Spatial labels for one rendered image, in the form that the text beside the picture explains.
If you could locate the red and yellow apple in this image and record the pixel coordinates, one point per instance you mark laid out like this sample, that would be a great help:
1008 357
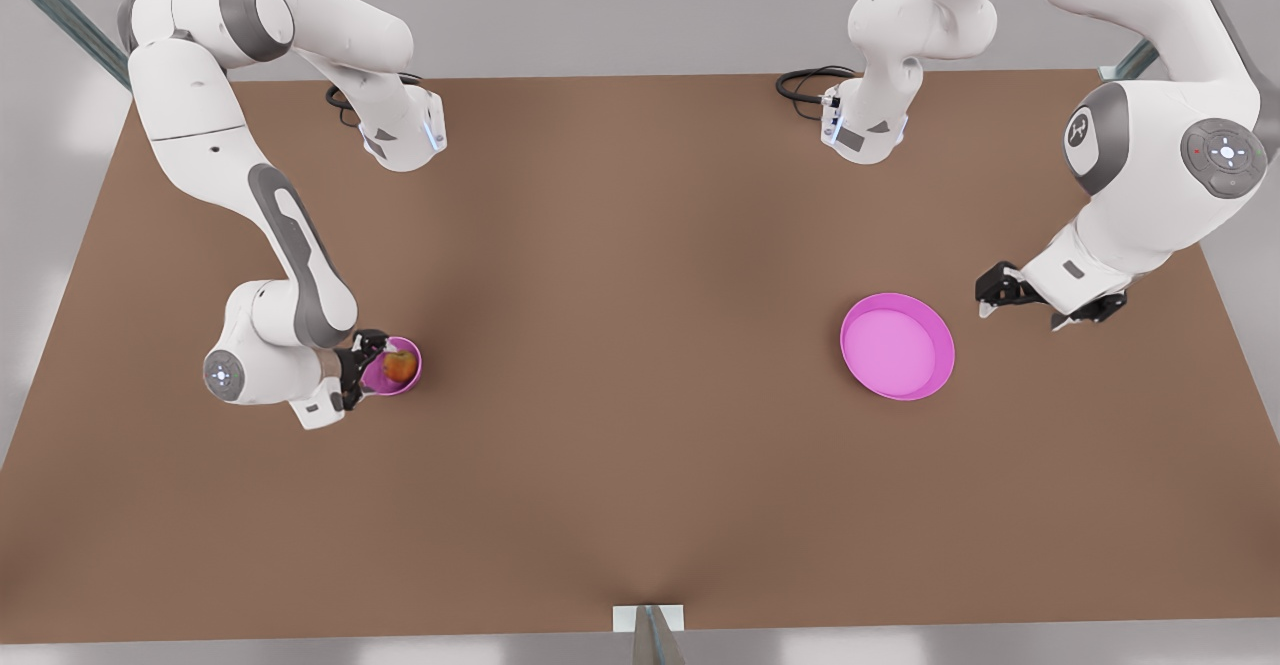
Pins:
400 366

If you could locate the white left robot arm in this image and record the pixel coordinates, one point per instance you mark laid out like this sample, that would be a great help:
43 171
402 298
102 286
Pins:
1160 145

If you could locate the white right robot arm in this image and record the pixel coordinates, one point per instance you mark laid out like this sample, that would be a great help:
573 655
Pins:
190 135

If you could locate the small pink bowl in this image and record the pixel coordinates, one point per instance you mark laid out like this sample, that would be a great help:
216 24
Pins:
410 387

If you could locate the pink round plate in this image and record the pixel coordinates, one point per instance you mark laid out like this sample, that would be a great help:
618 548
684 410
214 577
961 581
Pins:
895 350

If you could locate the silver frame post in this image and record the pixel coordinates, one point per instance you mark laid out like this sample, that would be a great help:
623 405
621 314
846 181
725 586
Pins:
650 630
60 10
1170 25

